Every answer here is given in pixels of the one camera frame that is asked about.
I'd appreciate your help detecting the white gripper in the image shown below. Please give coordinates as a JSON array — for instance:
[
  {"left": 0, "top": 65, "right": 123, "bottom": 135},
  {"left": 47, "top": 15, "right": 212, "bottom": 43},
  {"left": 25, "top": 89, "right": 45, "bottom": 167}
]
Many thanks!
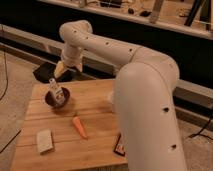
[{"left": 54, "top": 44, "right": 83, "bottom": 79}]

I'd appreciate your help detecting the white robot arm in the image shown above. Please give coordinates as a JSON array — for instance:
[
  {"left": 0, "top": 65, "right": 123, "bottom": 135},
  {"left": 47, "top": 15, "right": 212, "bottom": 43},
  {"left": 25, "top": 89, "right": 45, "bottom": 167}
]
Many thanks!
[{"left": 59, "top": 20, "right": 187, "bottom": 171}]

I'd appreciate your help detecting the dark purple ceramic bowl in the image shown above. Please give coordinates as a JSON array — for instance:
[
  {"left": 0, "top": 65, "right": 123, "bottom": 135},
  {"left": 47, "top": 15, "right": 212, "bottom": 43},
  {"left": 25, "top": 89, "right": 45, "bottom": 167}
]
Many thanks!
[{"left": 45, "top": 88, "right": 70, "bottom": 108}]

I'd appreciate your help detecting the black floor mat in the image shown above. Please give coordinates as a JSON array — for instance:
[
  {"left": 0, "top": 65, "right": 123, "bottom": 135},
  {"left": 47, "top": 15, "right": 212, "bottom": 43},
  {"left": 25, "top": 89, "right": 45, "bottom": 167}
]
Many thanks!
[{"left": 33, "top": 62, "right": 73, "bottom": 83}]

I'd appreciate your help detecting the wooden table board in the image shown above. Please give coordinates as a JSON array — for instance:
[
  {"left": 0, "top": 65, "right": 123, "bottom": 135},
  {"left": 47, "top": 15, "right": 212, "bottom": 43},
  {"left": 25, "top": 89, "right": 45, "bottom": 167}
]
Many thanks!
[{"left": 11, "top": 79, "right": 126, "bottom": 171}]

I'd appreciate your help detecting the orange carrot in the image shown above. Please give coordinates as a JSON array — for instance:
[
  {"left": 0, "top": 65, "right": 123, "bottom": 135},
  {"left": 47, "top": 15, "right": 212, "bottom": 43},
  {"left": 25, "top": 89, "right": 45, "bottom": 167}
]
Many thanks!
[{"left": 73, "top": 116, "right": 88, "bottom": 139}]

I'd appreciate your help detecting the white sponge block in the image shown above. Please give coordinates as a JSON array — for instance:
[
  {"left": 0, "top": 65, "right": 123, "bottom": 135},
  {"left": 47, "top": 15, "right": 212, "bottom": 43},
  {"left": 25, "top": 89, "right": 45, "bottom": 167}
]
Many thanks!
[{"left": 36, "top": 130, "right": 53, "bottom": 154}]

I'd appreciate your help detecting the black and orange snack bar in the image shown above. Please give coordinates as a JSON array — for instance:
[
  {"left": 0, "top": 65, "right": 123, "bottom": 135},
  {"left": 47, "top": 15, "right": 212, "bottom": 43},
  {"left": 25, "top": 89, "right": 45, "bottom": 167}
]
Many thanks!
[{"left": 114, "top": 136, "right": 125, "bottom": 156}]

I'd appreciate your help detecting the black cable on floor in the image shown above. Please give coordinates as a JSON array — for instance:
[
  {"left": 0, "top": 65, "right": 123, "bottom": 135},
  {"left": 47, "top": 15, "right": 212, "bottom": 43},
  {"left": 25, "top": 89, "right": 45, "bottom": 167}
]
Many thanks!
[{"left": 0, "top": 49, "right": 10, "bottom": 101}]

